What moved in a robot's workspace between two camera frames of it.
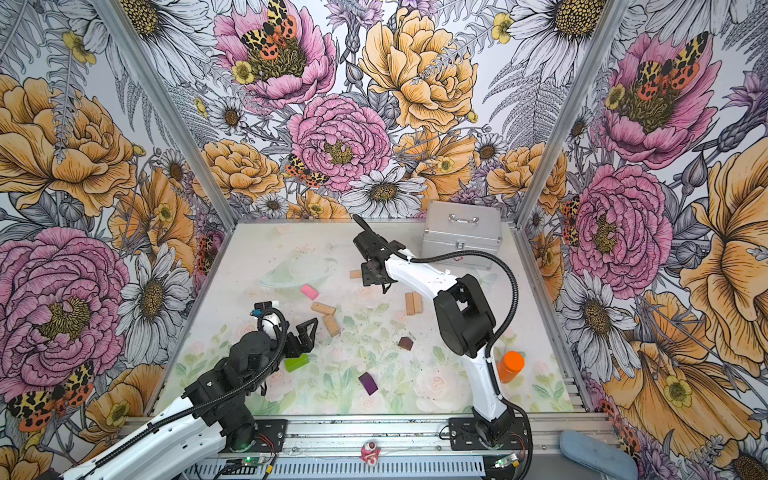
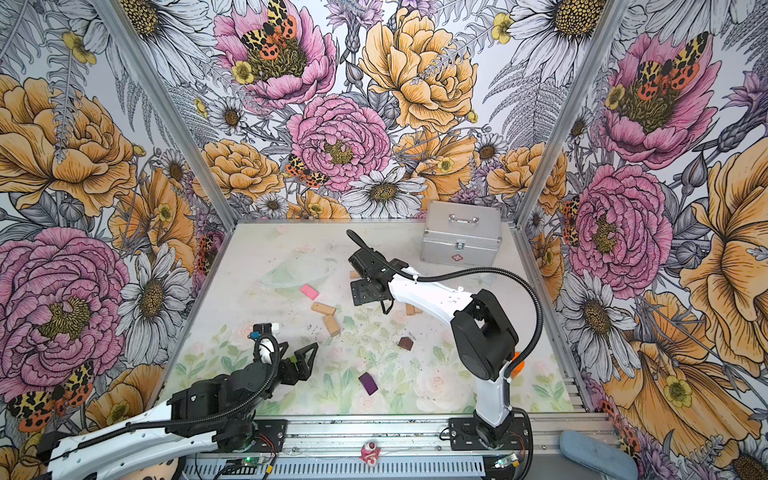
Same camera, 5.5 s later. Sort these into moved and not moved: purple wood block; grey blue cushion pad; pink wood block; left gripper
Moved: left gripper
Not moved: grey blue cushion pad; purple wood block; pink wood block
